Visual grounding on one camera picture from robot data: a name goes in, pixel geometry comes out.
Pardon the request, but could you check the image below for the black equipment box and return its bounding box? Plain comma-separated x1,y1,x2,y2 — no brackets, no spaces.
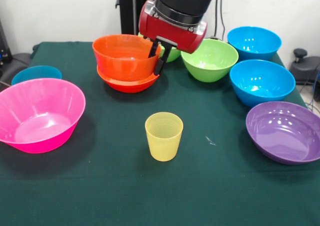
0,20,13,64

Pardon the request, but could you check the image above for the small blue bowl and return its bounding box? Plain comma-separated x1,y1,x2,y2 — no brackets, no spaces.
11,65,63,86

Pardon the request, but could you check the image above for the black stand with knob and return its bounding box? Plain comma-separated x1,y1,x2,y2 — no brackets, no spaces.
289,48,320,83

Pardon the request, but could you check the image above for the large orange-red bowl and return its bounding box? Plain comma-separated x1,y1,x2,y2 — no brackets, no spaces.
96,65,161,94

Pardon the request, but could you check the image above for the dark green tablecloth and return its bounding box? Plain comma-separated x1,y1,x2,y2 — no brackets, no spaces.
0,41,320,226

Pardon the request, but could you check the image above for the yellow plastic cup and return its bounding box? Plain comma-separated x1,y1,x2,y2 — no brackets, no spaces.
144,112,184,162

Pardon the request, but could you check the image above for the small orange bowl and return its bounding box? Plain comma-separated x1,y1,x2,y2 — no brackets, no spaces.
91,34,163,82

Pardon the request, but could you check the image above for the large pink bowl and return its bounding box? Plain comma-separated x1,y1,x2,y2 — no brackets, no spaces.
0,78,87,154

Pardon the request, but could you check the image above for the large blue bowl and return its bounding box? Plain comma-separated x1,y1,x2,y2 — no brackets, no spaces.
229,59,296,108
226,26,283,61

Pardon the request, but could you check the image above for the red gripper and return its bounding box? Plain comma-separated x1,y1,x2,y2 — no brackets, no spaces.
138,0,208,76

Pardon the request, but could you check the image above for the purple bowl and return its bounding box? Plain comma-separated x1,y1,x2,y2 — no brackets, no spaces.
245,101,320,165

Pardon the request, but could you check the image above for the black hanging cable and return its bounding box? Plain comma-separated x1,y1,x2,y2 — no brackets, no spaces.
213,0,227,40

